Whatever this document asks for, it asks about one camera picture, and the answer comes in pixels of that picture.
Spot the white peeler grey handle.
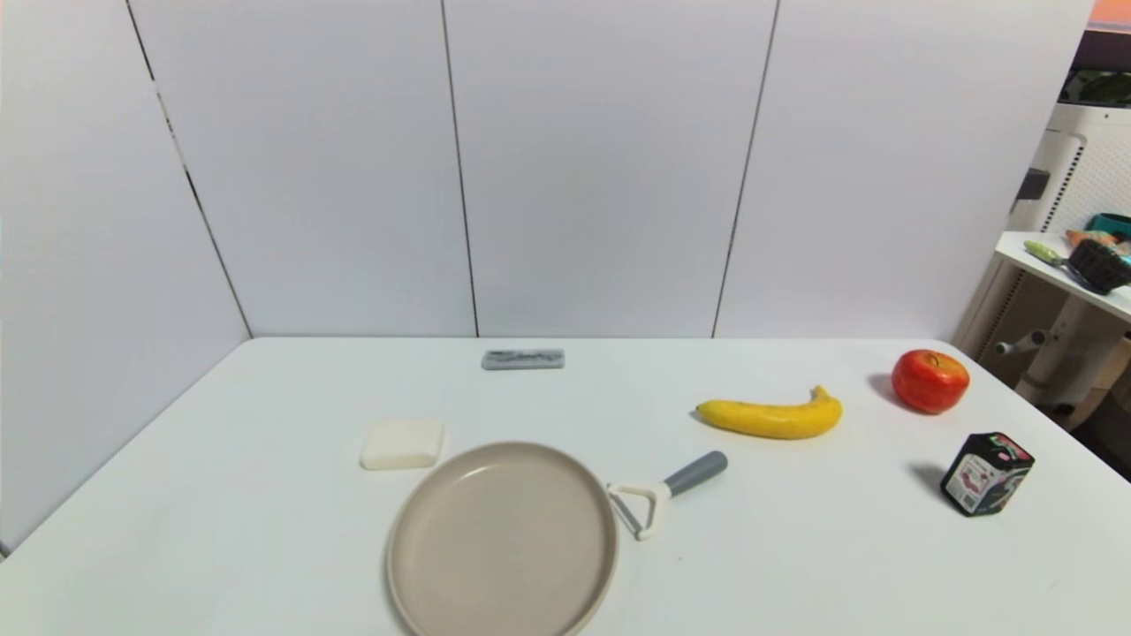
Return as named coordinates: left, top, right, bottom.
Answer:
left=607, top=450, right=729, bottom=541

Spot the black printed small box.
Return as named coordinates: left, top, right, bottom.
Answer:
left=940, top=432, right=1036, bottom=518

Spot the black small basket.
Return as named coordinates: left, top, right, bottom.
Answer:
left=1067, top=238, right=1131, bottom=296

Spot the white perforated panel unit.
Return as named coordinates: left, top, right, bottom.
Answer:
left=1007, top=102, right=1131, bottom=236

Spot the green handled utensil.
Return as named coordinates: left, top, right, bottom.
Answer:
left=1024, top=240, right=1089, bottom=285

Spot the beige brown round plate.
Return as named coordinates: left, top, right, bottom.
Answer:
left=386, top=442, right=619, bottom=636

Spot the white side table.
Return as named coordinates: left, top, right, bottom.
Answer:
left=995, top=231, right=1131, bottom=409

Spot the cream white soap bar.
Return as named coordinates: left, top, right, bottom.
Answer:
left=360, top=419, right=445, bottom=471

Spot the red apple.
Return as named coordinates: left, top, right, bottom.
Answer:
left=891, top=349, right=971, bottom=415

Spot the yellow banana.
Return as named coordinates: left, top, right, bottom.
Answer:
left=695, top=385, right=844, bottom=441

